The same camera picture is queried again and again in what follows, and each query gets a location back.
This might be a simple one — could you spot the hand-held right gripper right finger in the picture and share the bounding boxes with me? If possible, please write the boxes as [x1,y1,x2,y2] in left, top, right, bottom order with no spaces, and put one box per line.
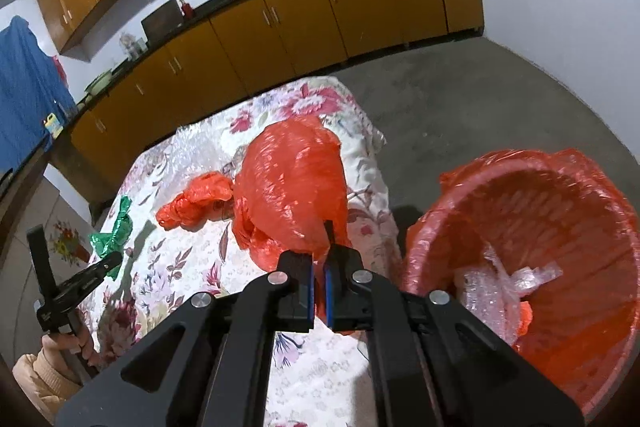
[323,219,586,427]

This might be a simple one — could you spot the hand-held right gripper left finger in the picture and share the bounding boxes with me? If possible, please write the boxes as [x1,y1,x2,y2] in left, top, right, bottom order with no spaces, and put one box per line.
[55,251,316,427]

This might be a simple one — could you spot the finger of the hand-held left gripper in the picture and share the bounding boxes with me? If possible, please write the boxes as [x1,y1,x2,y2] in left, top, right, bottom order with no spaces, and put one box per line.
[26,224,57,304]
[49,251,124,309]

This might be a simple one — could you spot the dark green foil wrapper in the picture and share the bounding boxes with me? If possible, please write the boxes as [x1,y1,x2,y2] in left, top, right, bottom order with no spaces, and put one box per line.
[88,196,134,281]

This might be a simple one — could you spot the large red plastic bag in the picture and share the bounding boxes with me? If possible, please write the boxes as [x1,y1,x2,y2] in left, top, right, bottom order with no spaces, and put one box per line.
[232,115,372,338]

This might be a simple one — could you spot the clear white plastic bag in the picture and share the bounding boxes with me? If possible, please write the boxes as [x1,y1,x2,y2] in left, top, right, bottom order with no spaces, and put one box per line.
[451,246,564,344]

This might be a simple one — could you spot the red plastic waste basket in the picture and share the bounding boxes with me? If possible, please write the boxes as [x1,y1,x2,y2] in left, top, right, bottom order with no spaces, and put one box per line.
[402,149,640,424]

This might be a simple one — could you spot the person's left forearm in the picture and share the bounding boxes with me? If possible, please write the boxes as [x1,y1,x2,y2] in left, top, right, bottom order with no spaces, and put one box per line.
[12,351,85,426]

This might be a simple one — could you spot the person's left hand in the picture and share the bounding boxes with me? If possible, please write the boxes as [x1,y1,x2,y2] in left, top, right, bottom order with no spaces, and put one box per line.
[41,313,99,372]

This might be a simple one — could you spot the floral covered table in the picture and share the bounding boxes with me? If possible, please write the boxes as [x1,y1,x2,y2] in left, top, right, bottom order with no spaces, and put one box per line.
[79,76,407,427]

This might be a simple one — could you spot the crumpled small red plastic bag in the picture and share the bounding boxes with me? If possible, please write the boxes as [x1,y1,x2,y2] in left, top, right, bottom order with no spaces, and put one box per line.
[155,172,236,231]

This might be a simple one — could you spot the yellow and blue container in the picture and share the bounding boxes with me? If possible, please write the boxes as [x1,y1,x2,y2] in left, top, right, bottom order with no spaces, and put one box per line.
[42,112,64,138]

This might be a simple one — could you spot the blue hanging cloth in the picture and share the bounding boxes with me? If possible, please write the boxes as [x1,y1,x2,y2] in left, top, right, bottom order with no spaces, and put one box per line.
[0,15,77,171]

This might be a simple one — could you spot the green cooking pot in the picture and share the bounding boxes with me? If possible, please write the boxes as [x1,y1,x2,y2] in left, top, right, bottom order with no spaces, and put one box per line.
[83,70,114,96]

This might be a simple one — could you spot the clear bag on counter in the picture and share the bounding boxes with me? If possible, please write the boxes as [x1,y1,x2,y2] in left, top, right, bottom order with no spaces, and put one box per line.
[118,31,147,58]

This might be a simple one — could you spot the dark brown board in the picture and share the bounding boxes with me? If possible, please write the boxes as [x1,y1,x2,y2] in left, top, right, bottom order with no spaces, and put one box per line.
[140,0,184,41]

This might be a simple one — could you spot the orange lower kitchen cabinets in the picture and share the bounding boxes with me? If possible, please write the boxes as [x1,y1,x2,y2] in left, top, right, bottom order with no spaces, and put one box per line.
[69,0,487,190]

